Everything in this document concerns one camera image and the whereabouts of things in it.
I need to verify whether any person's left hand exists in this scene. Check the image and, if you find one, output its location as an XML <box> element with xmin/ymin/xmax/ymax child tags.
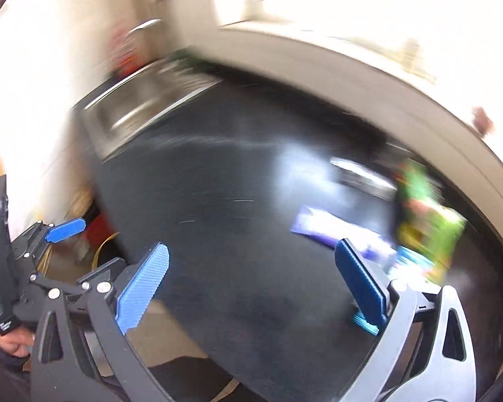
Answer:
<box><xmin>0</xmin><ymin>327</ymin><xmax>35</xmax><ymax>357</ymax></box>

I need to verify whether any green snack bag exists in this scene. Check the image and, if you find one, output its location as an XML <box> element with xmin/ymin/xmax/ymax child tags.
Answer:
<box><xmin>394</xmin><ymin>158</ymin><xmax>466</xmax><ymax>284</ymax></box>

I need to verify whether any stainless steel kitchen sink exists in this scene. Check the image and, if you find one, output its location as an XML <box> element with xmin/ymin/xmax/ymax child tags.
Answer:
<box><xmin>73</xmin><ymin>60</ymin><xmax>221</xmax><ymax>163</ymax></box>

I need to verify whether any purple white wrapper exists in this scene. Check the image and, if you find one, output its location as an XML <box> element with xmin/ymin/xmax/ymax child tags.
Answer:
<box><xmin>291</xmin><ymin>206</ymin><xmax>396</xmax><ymax>266</ymax></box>

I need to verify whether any red bottle by sink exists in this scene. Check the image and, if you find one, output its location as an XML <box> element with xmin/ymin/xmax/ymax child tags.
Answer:
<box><xmin>110</xmin><ymin>22</ymin><xmax>143</xmax><ymax>79</ymax></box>

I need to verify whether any chrome sink faucet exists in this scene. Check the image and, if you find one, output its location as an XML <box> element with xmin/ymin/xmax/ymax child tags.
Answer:
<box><xmin>127</xmin><ymin>18</ymin><xmax>163</xmax><ymax>37</ymax></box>

